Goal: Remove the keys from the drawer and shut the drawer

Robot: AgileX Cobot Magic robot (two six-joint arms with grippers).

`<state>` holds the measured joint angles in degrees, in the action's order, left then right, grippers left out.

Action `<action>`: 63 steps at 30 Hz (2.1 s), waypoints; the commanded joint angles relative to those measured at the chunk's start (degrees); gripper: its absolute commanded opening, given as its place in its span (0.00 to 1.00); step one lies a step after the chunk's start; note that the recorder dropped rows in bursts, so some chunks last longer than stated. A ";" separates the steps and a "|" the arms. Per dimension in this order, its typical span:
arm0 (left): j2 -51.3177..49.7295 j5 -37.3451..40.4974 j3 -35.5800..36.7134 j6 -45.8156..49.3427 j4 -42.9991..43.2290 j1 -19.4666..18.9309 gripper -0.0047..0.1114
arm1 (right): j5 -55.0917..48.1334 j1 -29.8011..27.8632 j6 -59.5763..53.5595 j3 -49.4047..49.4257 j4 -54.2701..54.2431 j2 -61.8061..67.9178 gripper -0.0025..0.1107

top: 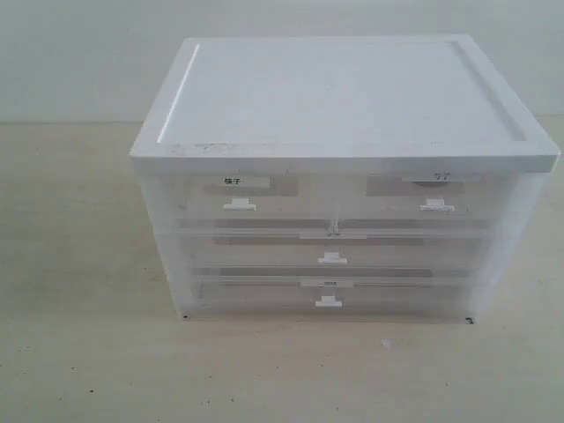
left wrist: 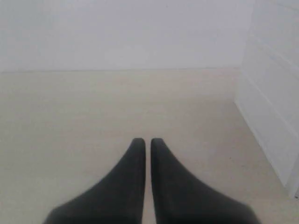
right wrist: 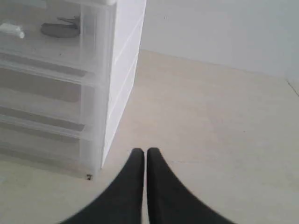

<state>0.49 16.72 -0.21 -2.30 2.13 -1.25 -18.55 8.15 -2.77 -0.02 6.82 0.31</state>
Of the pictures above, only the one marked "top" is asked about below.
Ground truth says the white translucent drawer cabinet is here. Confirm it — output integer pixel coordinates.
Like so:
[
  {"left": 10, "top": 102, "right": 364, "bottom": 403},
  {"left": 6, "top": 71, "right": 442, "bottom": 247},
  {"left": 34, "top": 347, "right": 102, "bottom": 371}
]
[{"left": 130, "top": 35, "right": 560, "bottom": 324}]

